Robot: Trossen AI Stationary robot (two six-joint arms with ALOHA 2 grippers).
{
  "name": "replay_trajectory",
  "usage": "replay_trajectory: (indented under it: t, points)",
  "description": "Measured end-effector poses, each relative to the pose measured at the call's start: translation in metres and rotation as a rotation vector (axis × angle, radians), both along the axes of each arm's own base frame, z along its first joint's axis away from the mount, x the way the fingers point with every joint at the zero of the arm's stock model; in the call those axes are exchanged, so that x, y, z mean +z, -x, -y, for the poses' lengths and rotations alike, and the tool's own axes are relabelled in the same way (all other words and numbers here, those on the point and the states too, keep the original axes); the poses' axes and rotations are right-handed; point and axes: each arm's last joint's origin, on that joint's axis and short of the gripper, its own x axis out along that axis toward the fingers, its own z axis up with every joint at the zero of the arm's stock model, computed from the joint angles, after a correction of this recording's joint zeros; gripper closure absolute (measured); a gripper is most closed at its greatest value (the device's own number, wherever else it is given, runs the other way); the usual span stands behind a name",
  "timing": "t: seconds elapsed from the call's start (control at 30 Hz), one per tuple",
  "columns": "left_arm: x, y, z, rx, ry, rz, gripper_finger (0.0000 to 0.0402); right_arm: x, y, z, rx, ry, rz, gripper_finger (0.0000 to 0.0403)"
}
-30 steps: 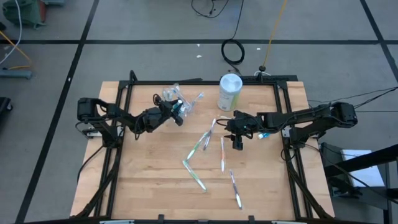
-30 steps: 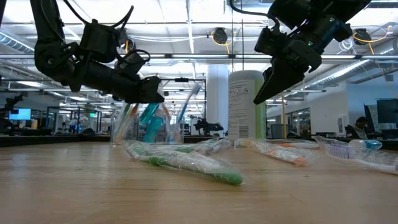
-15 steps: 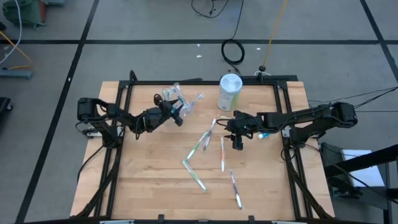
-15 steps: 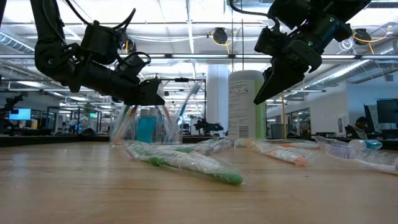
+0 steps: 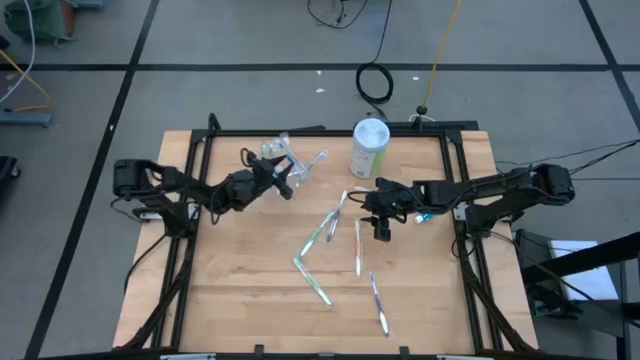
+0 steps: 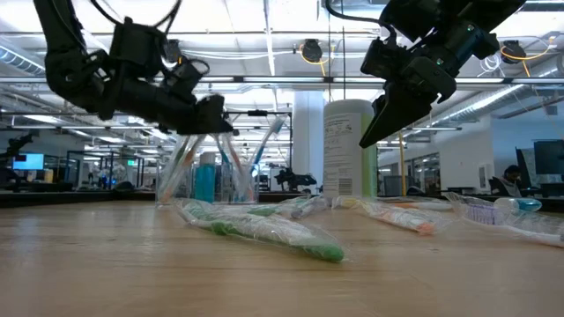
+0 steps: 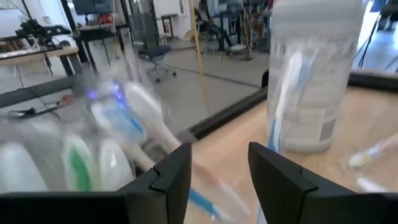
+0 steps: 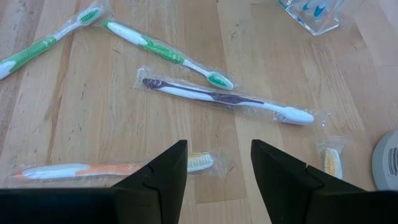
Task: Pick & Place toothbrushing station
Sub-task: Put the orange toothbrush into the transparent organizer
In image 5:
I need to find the white box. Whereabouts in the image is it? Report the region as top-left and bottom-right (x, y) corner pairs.
(548, 239), (620, 302)

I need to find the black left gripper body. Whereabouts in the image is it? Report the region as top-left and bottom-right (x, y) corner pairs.
(219, 159), (275, 211)

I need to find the blue toothbrush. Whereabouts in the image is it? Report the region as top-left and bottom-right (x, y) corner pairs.
(285, 147), (306, 176)
(304, 149), (330, 177)

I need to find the orange cable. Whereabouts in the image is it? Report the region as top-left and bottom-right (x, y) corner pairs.
(0, 48), (54, 112)

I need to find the purple toothbrush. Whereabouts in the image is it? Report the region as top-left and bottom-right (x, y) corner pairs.
(368, 271), (392, 338)
(326, 189), (349, 244)

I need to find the yellow cable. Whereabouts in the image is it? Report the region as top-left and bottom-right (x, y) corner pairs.
(422, 0), (464, 109)

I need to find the white cable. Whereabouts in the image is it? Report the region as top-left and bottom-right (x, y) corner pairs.
(0, 0), (37, 106)

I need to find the clear plastic cup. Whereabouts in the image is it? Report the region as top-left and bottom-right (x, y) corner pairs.
(278, 163), (314, 190)

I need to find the grey blue floor bar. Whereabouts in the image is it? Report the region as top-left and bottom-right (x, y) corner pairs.
(0, 110), (54, 129)

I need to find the white green wipes canister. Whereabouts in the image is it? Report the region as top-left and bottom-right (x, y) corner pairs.
(348, 117), (392, 180)

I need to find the green bag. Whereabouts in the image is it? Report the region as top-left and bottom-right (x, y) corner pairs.
(3, 0), (106, 46)

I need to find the black slanted beam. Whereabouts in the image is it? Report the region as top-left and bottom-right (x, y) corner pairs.
(519, 232), (640, 281)

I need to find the black cable with plug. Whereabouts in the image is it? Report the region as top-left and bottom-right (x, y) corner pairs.
(307, 0), (369, 30)

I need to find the thin black floor cable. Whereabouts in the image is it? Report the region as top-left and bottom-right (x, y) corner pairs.
(549, 139), (640, 164)
(567, 143), (640, 177)

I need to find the black cable bundle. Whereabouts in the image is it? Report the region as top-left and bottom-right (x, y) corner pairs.
(459, 247), (529, 352)
(119, 244), (194, 351)

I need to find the coiled black cable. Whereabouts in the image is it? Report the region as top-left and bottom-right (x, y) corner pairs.
(355, 0), (396, 121)

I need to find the loose black arm cable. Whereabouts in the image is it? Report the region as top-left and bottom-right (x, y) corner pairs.
(123, 232), (171, 294)

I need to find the black equipment stand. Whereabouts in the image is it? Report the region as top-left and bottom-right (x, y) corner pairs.
(514, 227), (640, 360)

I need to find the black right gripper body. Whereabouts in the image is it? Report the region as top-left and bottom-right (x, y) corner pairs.
(367, 178), (427, 221)

